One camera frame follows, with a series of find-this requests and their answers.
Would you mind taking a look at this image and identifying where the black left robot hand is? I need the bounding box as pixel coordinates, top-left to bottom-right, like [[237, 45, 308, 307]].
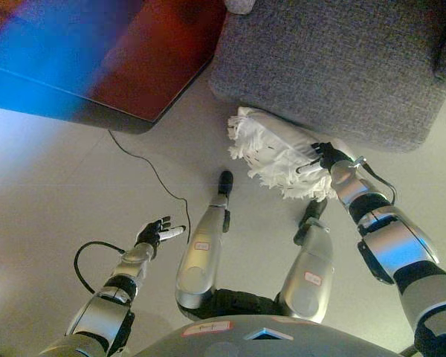
[[135, 215, 187, 248]]

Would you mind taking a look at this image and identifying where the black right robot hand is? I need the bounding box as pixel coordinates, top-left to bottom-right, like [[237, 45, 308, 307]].
[[299, 141, 349, 176]]

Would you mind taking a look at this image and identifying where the white fringed pillow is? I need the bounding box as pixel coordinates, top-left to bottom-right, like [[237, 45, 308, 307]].
[[226, 106, 354, 202]]

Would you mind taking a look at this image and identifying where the silver left robot leg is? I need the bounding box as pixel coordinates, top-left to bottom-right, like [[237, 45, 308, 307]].
[[175, 170, 235, 321]]

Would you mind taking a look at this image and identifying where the silver robot leg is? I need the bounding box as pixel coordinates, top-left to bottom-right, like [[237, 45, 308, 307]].
[[175, 170, 235, 321], [278, 199, 335, 323]]

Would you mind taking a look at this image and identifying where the grey fabric armchair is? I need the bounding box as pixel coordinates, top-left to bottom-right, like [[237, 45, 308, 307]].
[[207, 0, 446, 154]]

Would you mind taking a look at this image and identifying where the silver right robot leg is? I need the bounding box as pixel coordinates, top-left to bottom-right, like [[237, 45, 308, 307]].
[[278, 199, 335, 323]]

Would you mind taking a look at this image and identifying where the grey robot torso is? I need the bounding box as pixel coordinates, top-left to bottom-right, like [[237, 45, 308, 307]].
[[133, 288, 402, 357]]

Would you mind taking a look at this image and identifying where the brown wooden cabinet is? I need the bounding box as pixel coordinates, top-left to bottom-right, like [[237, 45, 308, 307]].
[[0, 0, 230, 135]]

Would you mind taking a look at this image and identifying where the thin black floor cable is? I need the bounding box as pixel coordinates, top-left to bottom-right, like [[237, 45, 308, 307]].
[[107, 129, 190, 245]]

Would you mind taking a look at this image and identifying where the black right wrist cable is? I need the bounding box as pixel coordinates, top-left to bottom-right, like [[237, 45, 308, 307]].
[[352, 155, 398, 206]]

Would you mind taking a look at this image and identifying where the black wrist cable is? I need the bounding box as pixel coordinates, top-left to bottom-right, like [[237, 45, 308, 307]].
[[73, 241, 127, 297], [352, 155, 398, 206]]

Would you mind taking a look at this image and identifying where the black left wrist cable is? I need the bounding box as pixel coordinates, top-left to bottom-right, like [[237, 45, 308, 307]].
[[73, 241, 127, 297]]

